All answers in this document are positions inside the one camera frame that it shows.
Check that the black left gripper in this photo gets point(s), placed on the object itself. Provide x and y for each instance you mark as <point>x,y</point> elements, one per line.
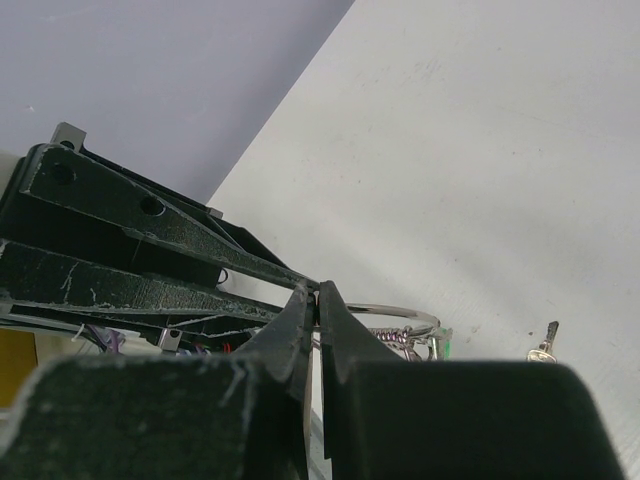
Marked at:
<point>90,247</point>

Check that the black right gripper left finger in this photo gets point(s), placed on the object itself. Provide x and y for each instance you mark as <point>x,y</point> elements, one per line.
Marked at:
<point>243,415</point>

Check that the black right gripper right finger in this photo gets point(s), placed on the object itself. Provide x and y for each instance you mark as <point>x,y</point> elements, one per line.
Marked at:
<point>388,418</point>

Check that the metal keyring with clips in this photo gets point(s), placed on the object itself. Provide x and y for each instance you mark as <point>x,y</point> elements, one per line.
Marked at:
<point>415,342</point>

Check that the key with blue tag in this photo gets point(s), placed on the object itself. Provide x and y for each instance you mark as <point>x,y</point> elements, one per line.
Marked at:
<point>543,353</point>

